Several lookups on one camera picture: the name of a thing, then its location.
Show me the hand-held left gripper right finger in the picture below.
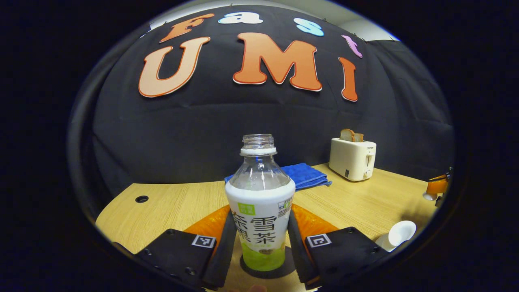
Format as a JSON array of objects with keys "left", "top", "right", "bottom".
[{"left": 287, "top": 204, "right": 388, "bottom": 287}]

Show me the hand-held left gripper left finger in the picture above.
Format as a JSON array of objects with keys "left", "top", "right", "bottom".
[{"left": 135, "top": 206, "right": 237, "bottom": 290}]

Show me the white teacup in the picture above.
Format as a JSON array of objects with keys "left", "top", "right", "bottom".
[{"left": 388, "top": 220, "right": 417, "bottom": 247}]

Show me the dark round coaster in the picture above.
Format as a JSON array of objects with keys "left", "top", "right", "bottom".
[{"left": 239, "top": 243, "right": 297, "bottom": 279}]

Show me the clear water bottle green label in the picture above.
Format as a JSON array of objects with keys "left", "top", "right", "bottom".
[{"left": 225, "top": 134, "right": 296, "bottom": 272}]

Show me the white saucer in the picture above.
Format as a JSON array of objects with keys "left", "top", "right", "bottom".
[{"left": 375, "top": 233, "right": 400, "bottom": 253}]

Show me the blue folded towel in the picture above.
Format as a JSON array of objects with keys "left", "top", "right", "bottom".
[{"left": 224, "top": 163, "right": 332, "bottom": 191}]

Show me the cream toaster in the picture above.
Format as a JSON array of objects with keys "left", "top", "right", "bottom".
[{"left": 329, "top": 138, "right": 377, "bottom": 182}]

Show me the brown bread slice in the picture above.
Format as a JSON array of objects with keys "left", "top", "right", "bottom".
[{"left": 340, "top": 129, "right": 365, "bottom": 143}]

